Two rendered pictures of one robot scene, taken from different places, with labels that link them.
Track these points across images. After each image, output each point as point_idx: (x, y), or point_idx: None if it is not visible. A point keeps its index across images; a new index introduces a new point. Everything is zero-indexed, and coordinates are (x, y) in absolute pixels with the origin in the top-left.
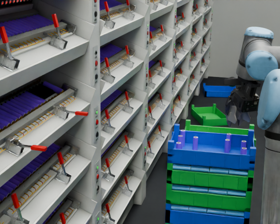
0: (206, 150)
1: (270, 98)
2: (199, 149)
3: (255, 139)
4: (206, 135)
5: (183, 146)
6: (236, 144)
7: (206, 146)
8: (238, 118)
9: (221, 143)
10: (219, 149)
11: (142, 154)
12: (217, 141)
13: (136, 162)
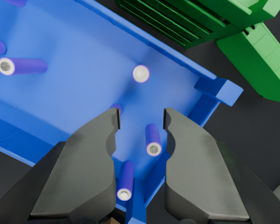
0: (79, 54)
1: None
2: (62, 45)
3: (279, 8)
4: (86, 3)
5: (22, 6)
6: (176, 62)
7: (93, 24)
8: (168, 121)
9: (136, 37)
10: (118, 62)
11: None
12: (123, 28)
13: None
